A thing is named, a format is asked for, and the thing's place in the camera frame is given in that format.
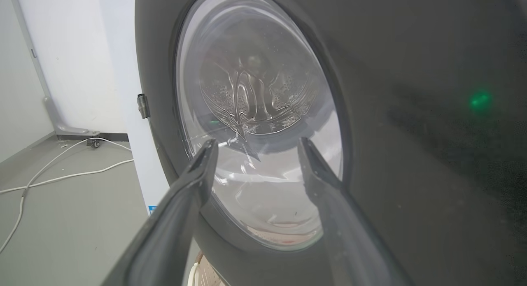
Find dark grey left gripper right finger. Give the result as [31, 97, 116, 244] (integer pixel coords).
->
[297, 137, 413, 286]

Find white cable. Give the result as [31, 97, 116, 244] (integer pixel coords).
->
[0, 137, 135, 253]

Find white laundry basket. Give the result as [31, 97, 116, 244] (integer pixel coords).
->
[187, 251, 227, 286]

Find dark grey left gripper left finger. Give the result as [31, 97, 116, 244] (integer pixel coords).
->
[100, 139, 219, 286]

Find white washing machine body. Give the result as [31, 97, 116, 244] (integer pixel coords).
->
[98, 0, 170, 216]

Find grey metal stand leg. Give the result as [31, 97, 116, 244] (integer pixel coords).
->
[8, 0, 100, 149]

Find dark grey washing machine door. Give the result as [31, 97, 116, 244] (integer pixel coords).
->
[135, 0, 527, 286]

